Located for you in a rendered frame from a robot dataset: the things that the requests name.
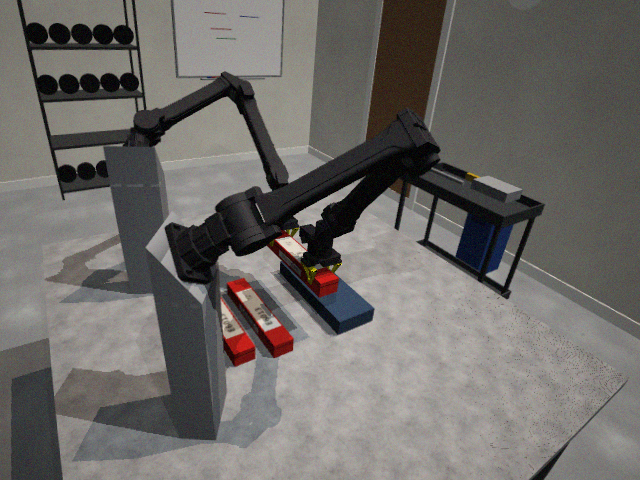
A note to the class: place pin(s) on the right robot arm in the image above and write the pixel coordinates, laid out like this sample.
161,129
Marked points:
238,222

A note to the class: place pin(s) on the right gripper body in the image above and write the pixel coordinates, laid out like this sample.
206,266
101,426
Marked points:
322,255

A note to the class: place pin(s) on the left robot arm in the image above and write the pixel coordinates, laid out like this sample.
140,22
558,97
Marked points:
146,122

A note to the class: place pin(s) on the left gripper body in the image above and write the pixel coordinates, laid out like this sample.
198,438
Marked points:
290,224

